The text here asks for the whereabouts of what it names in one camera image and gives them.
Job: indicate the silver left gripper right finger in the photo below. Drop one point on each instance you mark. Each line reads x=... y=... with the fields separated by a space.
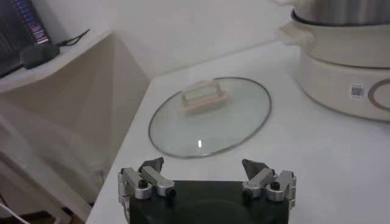
x=262 y=181

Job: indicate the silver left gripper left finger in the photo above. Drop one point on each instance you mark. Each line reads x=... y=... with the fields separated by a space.
x=152 y=182

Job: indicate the black computer mouse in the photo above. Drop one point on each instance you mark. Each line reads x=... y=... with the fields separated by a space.
x=39 y=54

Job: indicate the steel perforated steamer basket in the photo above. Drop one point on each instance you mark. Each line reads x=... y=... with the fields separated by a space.
x=335 y=12

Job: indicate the white side table with mouse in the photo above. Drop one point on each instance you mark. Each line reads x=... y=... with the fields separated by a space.
x=76 y=91

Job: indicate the cream electric cooker base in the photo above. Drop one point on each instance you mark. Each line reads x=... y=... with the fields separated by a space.
x=329 y=82

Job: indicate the black laptop with dark screen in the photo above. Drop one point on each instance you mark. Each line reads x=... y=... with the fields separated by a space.
x=15 y=30

